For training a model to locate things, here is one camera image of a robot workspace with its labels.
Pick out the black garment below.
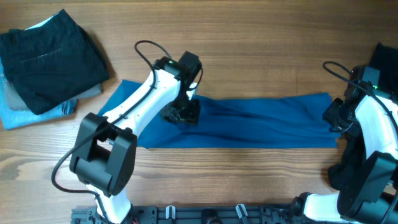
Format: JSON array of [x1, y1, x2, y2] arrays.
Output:
[[328, 43, 397, 190]]

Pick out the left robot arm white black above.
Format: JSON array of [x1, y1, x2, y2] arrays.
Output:
[[70, 64, 203, 223]]

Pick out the folded black pants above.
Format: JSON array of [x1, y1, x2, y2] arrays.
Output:
[[1, 10, 109, 115]]

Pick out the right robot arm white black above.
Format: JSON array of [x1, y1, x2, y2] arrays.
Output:
[[289, 96, 397, 223]]

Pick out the blue polo shirt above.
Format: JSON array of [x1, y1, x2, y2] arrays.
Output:
[[98, 80, 339, 149]]

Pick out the folded grey garment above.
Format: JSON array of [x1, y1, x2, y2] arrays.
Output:
[[4, 81, 102, 111]]

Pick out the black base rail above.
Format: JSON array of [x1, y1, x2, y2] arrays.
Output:
[[70, 203, 343, 224]]

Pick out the folded light blue jeans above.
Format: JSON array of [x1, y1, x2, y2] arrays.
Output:
[[1, 64, 78, 130]]

